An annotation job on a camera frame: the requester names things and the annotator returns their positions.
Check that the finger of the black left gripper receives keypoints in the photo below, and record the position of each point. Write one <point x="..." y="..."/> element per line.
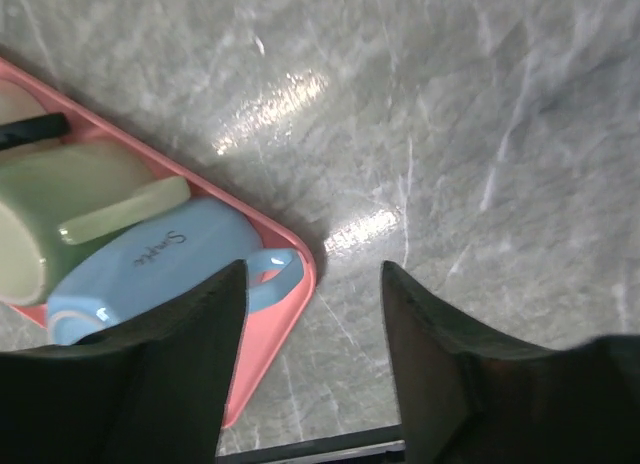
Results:
<point x="32" y="130"/>

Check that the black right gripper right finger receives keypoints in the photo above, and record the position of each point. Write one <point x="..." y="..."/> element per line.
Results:
<point x="468" y="393"/>

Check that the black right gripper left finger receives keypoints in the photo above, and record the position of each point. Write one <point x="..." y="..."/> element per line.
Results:
<point x="152" y="389"/>

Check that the beige pink mug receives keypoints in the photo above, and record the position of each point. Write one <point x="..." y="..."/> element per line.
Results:
<point x="17" y="104"/>

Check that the light green mug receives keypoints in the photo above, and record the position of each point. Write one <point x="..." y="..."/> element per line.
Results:
<point x="60" y="206"/>

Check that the light blue faceted mug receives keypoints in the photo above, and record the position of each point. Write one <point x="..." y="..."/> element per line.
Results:
<point x="163" y="258"/>

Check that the pink plastic tray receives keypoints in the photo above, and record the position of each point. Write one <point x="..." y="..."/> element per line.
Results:
<point x="266" y="330"/>

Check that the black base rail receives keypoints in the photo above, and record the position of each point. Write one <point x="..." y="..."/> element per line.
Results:
<point x="378" y="445"/>

